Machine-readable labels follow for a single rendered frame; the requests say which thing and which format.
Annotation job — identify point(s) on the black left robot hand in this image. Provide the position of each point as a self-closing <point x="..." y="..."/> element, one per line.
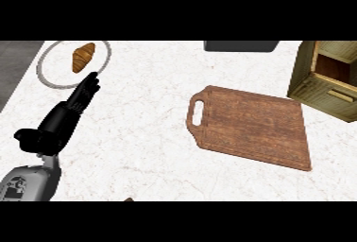
<point x="57" y="124"/>

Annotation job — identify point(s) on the pale wooden cabinet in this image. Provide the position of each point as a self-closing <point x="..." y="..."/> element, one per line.
<point x="324" y="64"/>

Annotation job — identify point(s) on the dark grey appliance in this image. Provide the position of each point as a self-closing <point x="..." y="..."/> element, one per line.
<point x="240" y="46"/>

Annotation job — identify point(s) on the pale wooden drawer front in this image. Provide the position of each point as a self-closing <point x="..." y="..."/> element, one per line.
<point x="327" y="97"/>

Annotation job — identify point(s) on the white round plate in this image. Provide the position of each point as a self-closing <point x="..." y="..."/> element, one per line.
<point x="50" y="79"/>

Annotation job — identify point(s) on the brown wooden cutting board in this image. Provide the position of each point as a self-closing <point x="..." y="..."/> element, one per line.
<point x="252" y="126"/>

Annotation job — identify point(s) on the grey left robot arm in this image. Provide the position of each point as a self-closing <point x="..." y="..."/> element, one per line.
<point x="28" y="182"/>

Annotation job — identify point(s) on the brown croissant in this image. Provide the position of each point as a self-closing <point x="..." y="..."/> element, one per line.
<point x="82" y="57"/>

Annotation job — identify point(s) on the small brown object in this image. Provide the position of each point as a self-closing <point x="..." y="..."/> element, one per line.
<point x="128" y="199"/>

